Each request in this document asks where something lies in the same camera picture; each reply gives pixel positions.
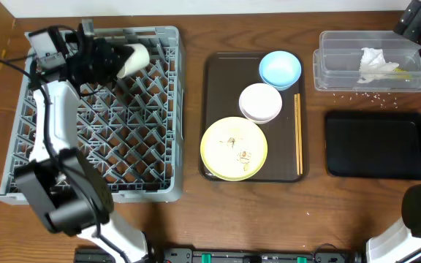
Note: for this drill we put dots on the wooden chopstick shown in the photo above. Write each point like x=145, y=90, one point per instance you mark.
x=297, y=147
x=300, y=133

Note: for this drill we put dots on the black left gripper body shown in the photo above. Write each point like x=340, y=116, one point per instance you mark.
x=105, y=59

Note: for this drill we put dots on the left wooden chopstick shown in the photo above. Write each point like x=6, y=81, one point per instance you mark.
x=297, y=147

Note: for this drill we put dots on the grey plastic dishwasher rack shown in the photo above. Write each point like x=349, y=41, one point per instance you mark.
x=130, y=130

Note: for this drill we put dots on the cream white cup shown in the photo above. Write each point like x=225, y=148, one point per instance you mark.
x=138, y=60

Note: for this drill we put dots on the right wooden chopstick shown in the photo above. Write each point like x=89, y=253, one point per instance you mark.
x=300, y=133

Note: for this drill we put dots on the green yellow snack wrapper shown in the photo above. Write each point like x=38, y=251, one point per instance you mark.
x=401, y=74

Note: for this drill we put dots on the black equipment rail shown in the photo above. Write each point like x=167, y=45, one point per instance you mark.
x=187, y=255

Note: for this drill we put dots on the pink shallow bowl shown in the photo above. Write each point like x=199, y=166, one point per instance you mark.
x=260, y=103

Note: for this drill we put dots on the yellow plate with scraps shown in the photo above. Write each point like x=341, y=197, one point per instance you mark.
x=233, y=149

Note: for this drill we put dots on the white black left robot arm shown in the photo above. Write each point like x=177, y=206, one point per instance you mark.
x=62, y=187

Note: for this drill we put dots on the white tissue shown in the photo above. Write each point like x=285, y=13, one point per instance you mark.
x=373, y=65

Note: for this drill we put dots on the clear plastic waste bin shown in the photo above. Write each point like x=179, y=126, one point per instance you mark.
x=337, y=61

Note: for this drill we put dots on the light blue bowl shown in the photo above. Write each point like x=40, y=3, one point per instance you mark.
x=280, y=69

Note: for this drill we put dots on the dark brown serving tray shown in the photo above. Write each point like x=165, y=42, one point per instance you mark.
x=226, y=76

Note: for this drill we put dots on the black plastic tray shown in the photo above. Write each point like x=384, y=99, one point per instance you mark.
x=382, y=145

